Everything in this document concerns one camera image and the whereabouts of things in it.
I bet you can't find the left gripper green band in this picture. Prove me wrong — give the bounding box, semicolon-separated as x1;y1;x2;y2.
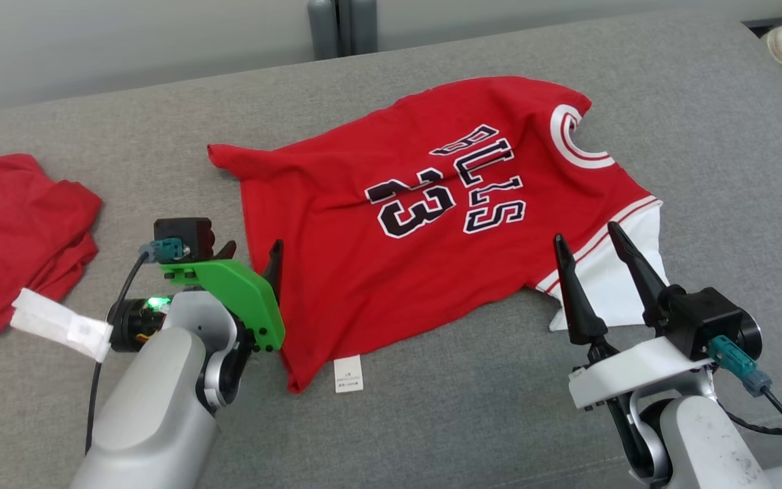
160;239;286;352

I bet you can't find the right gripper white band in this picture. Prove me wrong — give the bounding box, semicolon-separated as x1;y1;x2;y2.
554;222;712;410

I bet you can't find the red Bulls 23 jersey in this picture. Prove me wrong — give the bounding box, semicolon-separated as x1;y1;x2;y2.
208;76;670;395

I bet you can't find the red shorts white waistband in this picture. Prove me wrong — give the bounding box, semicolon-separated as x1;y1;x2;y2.
0;153;103;361

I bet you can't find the left arm black cable teal plug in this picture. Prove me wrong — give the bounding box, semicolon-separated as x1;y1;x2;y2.
84;238;185;454

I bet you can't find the arm black cable teal plug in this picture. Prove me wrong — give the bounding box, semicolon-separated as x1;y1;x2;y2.
84;238;185;454
707;335;782;457

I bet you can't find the right arm black cable teal plug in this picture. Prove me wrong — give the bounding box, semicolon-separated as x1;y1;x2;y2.
707;335;782;457

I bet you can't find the white cable label tag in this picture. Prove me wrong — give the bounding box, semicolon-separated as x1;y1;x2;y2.
11;289;113;362

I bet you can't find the grey partition post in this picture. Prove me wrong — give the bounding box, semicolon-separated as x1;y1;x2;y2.
308;0;378;60

